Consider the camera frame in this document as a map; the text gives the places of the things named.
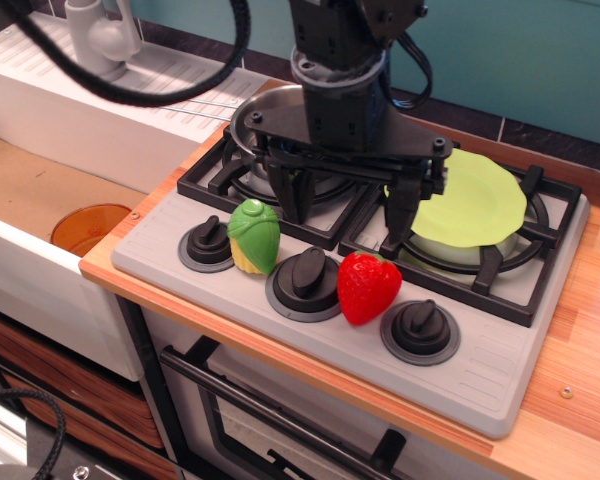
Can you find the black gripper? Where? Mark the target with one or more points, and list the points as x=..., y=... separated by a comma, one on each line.
x=355, y=135

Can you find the red plastic strawberry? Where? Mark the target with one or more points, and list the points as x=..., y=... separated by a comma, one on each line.
x=367, y=285

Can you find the green yellow plastic corncob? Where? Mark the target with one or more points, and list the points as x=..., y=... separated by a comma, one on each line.
x=254, y=235

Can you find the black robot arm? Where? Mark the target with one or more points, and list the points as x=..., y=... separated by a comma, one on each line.
x=343, y=46

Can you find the stainless steel pan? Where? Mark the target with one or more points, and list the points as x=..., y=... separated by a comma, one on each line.
x=260, y=110

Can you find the black middle stove knob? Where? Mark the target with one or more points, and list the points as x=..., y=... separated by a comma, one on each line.
x=303, y=288

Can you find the black stove knob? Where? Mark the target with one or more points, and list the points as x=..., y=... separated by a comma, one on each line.
x=206, y=248
x=420, y=333
x=303, y=288

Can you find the light green plate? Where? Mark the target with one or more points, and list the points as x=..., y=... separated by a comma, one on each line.
x=482, y=204

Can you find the grey toy stove top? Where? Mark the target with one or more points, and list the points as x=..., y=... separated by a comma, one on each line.
x=482, y=386

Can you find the black left stove knob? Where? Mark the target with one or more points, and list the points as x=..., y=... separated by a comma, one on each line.
x=206, y=248

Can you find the black right stove knob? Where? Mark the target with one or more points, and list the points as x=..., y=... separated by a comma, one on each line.
x=420, y=333

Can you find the black left burner grate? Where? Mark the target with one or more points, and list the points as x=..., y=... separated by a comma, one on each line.
x=345, y=214

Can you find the black burner grate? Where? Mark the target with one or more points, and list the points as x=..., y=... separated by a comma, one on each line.
x=511, y=278
x=345, y=214

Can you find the black right burner grate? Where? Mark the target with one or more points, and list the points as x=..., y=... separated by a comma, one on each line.
x=511, y=278

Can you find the toy oven door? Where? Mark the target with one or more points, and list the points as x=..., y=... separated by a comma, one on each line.
x=255, y=422

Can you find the grey toy faucet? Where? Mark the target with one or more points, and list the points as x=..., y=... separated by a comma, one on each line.
x=102, y=46

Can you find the white toy sink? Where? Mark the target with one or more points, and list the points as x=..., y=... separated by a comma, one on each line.
x=62, y=149

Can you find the lower wooden drawer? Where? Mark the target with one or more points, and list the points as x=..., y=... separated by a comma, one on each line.
x=142, y=455

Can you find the wooden drawer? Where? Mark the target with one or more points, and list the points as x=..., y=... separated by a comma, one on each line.
x=142, y=455
x=74, y=378

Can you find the upper wooden drawer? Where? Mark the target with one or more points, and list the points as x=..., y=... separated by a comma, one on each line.
x=74, y=378

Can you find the black oven door handle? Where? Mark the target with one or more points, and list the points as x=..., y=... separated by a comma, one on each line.
x=193, y=366

